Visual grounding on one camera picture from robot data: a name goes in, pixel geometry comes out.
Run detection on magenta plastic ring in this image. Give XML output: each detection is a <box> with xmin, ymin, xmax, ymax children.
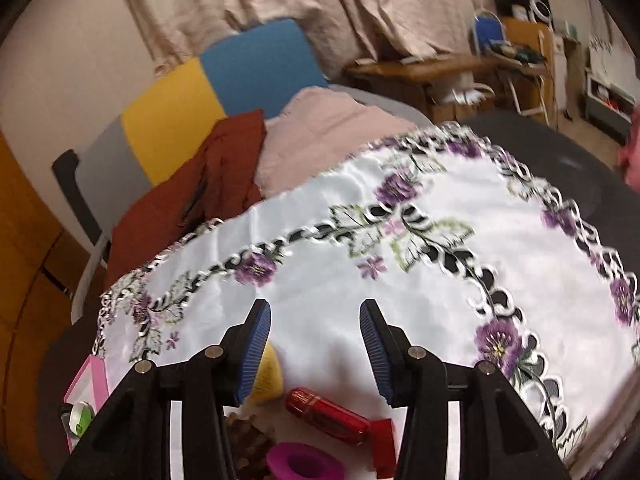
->
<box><xmin>266</xmin><ymin>441</ymin><xmax>346</xmax><ymax>480</ymax></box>

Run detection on pink cloth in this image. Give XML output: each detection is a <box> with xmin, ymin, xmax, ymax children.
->
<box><xmin>619</xmin><ymin>110</ymin><xmax>640</xmax><ymax>187</ymax></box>

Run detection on grey yellow blue chair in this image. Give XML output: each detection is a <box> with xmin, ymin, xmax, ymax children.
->
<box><xmin>52</xmin><ymin>19</ymin><xmax>331</xmax><ymax>323</ymax></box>

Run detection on light green plastic toy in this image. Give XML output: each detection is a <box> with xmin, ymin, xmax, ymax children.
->
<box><xmin>70</xmin><ymin>402</ymin><xmax>96</xmax><ymax>436</ymax></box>

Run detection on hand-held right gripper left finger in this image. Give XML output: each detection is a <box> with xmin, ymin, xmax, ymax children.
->
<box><xmin>57</xmin><ymin>299</ymin><xmax>272</xmax><ymax>480</ymax></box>

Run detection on beige curtain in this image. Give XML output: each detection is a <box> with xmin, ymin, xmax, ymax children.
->
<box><xmin>107</xmin><ymin>0</ymin><xmax>501</xmax><ymax>80</ymax></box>

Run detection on small wooden cabinet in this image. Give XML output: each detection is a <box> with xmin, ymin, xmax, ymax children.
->
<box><xmin>500</xmin><ymin>16</ymin><xmax>557</xmax><ymax>111</ymax></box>

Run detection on white shelf unit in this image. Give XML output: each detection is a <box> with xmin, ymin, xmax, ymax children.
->
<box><xmin>582</xmin><ymin>35</ymin><xmax>634</xmax><ymax>132</ymax></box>

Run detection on red translucent cylinder toy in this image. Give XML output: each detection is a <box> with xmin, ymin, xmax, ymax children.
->
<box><xmin>285</xmin><ymin>387</ymin><xmax>371</xmax><ymax>445</ymax></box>

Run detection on blue white metal chair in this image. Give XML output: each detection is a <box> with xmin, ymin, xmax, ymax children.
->
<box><xmin>470</xmin><ymin>9</ymin><xmax>551</xmax><ymax>126</ymax></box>

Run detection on yellow plastic toy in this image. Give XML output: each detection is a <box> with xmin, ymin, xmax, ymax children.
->
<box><xmin>250</xmin><ymin>342</ymin><xmax>284</xmax><ymax>404</ymax></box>

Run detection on wooden wardrobe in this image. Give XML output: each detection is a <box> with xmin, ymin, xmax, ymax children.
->
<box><xmin>0</xmin><ymin>130</ymin><xmax>112</xmax><ymax>436</ymax></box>

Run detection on pink-rimmed white box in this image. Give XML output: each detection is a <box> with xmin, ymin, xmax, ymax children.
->
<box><xmin>62</xmin><ymin>355</ymin><xmax>110</xmax><ymax>453</ymax></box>

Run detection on brown pine cone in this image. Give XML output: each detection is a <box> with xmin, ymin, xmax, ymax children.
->
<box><xmin>225</xmin><ymin>412</ymin><xmax>274</xmax><ymax>480</ymax></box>

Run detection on red toy block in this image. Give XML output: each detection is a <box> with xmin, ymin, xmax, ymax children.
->
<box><xmin>370</xmin><ymin>417</ymin><xmax>399</xmax><ymax>479</ymax></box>

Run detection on wooden desk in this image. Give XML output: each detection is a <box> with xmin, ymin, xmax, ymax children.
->
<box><xmin>342</xmin><ymin>55</ymin><xmax>506</xmax><ymax>113</ymax></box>

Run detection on white ring light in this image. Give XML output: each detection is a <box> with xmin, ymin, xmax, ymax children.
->
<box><xmin>527</xmin><ymin>0</ymin><xmax>554</xmax><ymax>24</ymax></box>

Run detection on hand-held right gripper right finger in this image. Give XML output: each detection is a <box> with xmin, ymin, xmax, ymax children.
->
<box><xmin>359</xmin><ymin>299</ymin><xmax>571</xmax><ymax>480</ymax></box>

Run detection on white papers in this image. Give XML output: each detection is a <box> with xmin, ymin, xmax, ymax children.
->
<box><xmin>450</xmin><ymin>85</ymin><xmax>496</xmax><ymax>107</ymax></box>

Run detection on pink blanket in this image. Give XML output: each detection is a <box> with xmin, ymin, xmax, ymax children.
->
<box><xmin>255</xmin><ymin>86</ymin><xmax>433</xmax><ymax>200</ymax></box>

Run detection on rust red jacket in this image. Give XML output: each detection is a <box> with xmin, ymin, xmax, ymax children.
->
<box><xmin>107</xmin><ymin>109</ymin><xmax>268</xmax><ymax>288</ymax></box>

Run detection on white floral tablecloth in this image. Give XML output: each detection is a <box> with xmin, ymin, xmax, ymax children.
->
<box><xmin>92</xmin><ymin>122</ymin><xmax>640</xmax><ymax>480</ymax></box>

